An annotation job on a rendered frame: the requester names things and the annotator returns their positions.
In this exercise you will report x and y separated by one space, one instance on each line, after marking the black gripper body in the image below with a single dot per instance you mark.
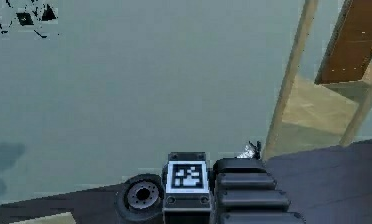
140 196

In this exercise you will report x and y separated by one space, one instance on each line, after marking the brown wooden room door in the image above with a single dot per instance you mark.
350 43

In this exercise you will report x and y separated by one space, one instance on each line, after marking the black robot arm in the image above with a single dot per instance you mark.
227 190

